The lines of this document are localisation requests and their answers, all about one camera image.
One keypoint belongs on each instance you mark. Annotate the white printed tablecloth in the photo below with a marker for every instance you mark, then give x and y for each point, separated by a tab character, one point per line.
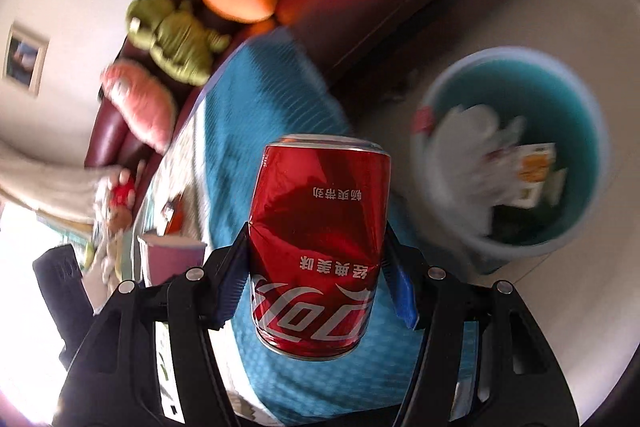
155	187

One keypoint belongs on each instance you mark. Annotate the white and orange snack packet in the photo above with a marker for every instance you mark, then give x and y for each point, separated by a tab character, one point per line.
535	167

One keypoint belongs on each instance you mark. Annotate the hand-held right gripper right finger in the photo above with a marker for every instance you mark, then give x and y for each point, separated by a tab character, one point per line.
401	294

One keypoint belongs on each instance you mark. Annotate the blue plastic bucket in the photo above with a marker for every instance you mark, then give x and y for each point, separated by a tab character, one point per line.
560	107

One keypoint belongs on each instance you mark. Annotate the red drink can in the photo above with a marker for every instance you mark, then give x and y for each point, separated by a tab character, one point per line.
320	232

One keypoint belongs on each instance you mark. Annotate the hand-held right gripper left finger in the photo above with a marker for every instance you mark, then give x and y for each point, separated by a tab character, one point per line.
232	287

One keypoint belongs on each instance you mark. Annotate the framed wall picture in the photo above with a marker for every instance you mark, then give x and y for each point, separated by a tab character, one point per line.
25	57

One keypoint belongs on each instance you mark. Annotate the cream blanket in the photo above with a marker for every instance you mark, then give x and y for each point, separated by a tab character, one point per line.
45	187

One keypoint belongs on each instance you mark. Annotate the blue checked tablecloth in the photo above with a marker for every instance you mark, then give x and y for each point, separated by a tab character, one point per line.
240	147

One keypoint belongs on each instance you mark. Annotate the red plush toy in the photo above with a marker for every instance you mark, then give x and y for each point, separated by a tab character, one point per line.
122	194

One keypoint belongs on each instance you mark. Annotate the green plush dinosaur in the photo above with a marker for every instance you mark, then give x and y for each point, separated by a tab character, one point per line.
180	42

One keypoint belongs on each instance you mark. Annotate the brown teddy bear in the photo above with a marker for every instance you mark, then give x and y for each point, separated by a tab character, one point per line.
117	222

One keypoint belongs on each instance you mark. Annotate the white crumpled wrapper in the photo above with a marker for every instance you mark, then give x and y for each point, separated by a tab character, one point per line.
470	157

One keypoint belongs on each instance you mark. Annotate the pink plush toy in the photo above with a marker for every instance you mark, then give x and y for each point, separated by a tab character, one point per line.
145	107

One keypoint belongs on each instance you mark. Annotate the pink paper cup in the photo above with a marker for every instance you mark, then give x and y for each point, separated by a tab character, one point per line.
170	259

